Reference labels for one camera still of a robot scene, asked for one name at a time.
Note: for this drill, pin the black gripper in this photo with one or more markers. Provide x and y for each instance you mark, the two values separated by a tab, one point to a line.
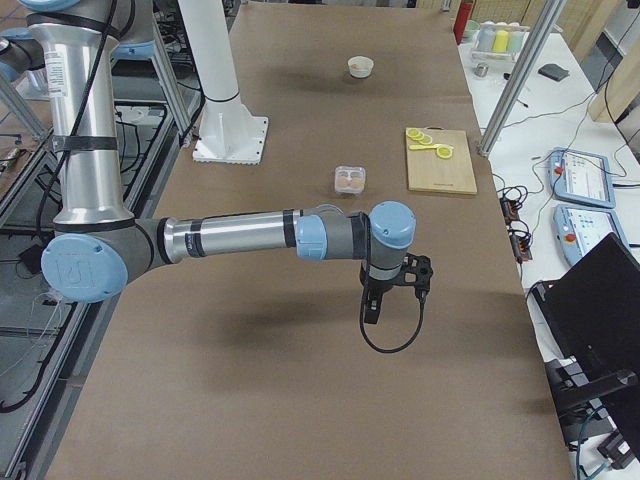
379	289

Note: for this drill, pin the white ceramic bowl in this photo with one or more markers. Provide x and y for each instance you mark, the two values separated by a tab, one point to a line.
363	60

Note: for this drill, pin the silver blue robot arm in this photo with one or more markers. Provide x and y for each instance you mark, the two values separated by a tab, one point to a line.
99	246

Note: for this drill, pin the clear plastic egg carton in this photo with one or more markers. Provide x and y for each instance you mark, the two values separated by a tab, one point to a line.
351	173

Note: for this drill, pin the orange black adapter box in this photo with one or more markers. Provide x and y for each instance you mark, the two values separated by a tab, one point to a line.
520	248
510	210

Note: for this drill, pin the wooden cutting board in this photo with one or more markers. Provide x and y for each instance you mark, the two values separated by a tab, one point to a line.
429	173

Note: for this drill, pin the yellow plastic knife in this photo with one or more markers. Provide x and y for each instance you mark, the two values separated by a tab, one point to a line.
416	147

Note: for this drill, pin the lemon slice beside knife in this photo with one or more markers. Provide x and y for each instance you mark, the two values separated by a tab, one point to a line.
444	151

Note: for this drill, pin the lemon slice at board end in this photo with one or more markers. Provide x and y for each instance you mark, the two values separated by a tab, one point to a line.
414	133

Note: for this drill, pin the black monitor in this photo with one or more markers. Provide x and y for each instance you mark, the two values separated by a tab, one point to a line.
593	313

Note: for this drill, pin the lower blue teach pendant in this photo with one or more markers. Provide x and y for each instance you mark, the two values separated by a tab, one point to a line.
580	228

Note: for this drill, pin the blue teach pendant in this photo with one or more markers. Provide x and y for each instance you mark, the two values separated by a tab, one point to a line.
581	177
580	228

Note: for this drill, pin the upper blue teach pendant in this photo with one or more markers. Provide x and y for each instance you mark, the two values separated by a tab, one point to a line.
581	177

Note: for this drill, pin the small metal cup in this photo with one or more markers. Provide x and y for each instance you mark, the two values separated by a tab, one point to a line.
481	70

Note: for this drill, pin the white tray with cups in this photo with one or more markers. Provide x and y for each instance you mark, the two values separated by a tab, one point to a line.
484	40

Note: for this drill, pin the yellow cup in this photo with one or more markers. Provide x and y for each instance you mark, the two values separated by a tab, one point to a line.
501	41

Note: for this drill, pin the dark grey pad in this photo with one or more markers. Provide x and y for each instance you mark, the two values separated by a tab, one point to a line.
553	71

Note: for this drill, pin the red bottle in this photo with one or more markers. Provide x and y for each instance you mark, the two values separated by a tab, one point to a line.
462	17

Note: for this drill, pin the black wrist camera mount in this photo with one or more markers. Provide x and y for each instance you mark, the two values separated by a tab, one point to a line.
416	272

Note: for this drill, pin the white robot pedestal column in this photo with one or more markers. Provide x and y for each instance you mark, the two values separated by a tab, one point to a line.
228	132

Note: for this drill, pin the aluminium frame post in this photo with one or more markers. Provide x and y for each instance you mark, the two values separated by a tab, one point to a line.
532	48

